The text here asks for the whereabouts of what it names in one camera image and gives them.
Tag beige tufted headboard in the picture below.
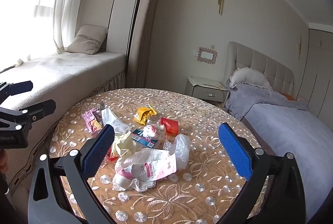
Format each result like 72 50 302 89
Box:
225 41 294 100

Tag blue label clear plastic box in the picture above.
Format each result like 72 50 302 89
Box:
131 128 162 149

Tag yellow snack packet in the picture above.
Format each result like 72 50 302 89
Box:
133 106 157 126

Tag small red wrapper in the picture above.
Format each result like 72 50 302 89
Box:
107 149 119 162

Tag round table with floral cloth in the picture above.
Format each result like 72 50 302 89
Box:
48 87 268 224

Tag white curtain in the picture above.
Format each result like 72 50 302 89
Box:
53 0 90 54

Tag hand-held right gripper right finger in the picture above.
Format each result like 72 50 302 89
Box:
216 122 306 224

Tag white ruffled pillow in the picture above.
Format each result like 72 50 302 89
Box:
229 67 272 90

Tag beige nightstand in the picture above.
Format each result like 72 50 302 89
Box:
185 76 229 103

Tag red snack packet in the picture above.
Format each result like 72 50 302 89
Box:
160 117 179 135

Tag pale yellow wrapper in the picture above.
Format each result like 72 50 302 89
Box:
111 130 137 158

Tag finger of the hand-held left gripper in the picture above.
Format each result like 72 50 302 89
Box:
0 99 57 133
0 80 34 105

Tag pink snack packet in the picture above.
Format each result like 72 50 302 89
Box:
82 108 104 133

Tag bed with lavender cover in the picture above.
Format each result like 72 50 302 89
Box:
225 82 333 222

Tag white pink label bag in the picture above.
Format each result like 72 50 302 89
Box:
112 149 177 192

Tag clear plastic bag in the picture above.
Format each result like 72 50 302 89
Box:
163 134 191 171

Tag round pink white packet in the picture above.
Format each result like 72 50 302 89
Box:
144 124 167 141

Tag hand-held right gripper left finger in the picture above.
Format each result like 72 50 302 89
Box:
27 124 116 224

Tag framed wall switch panel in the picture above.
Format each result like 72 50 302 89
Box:
199 47 217 63

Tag beige wardrobe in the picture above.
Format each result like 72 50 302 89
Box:
297 22 333 120

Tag thin white plastic bag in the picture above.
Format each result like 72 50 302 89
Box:
100 107 128 135

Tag beige window seat cover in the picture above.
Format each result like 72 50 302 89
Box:
0 52 128 188

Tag beige cushion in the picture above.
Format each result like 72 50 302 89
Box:
65 25 108 55

